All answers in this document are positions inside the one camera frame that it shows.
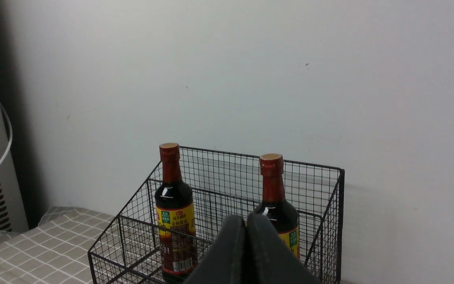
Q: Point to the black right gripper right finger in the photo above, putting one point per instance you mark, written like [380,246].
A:
[269,261]

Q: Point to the grey checkered tablecloth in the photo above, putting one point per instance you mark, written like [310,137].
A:
[80,246]

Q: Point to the black wire mesh shelf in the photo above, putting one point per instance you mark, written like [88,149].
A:
[223,183]

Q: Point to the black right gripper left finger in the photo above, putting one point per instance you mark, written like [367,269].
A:
[224,261]

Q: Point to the brown label soy sauce bottle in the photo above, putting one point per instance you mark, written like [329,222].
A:
[176,218]

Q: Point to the red label soy sauce bottle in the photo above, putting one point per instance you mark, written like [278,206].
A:
[274,205]

